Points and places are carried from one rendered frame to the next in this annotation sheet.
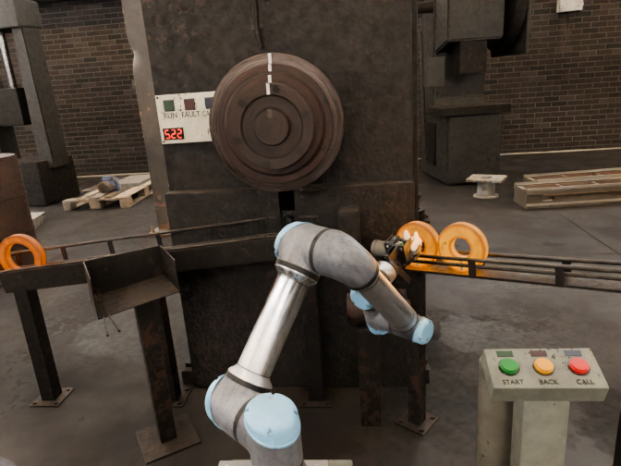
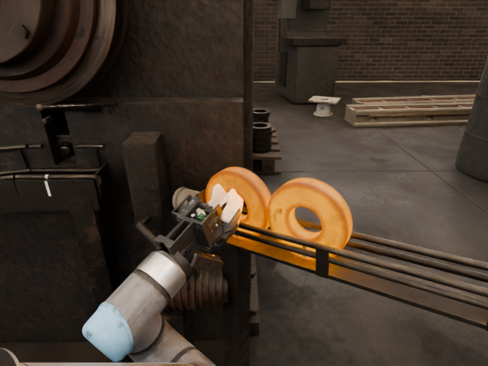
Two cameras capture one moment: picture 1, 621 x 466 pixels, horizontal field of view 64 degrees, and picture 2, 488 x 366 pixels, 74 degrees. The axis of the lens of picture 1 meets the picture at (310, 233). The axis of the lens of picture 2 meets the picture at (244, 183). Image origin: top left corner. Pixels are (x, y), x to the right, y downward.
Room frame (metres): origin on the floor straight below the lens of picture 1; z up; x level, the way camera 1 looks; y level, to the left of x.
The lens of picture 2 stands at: (0.97, -0.29, 1.04)
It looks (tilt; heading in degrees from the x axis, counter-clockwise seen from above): 26 degrees down; 353
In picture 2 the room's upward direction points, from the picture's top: straight up
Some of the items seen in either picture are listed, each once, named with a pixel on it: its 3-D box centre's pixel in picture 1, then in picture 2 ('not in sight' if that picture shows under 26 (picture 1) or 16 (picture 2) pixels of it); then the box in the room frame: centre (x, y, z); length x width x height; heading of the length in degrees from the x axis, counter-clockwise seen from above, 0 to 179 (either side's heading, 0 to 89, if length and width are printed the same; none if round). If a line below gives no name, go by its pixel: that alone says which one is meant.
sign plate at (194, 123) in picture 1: (192, 117); not in sight; (1.92, 0.41, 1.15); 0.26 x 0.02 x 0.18; 83
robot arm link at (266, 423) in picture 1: (272, 431); not in sight; (0.91, 0.12, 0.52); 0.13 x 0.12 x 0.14; 43
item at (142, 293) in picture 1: (146, 355); not in sight; (1.56, 0.61, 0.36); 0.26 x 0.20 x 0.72; 118
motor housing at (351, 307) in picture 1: (380, 356); (189, 338); (1.60, -0.22, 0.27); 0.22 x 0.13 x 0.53; 83
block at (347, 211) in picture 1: (349, 238); (149, 180); (1.76, -0.15, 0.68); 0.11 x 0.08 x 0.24; 173
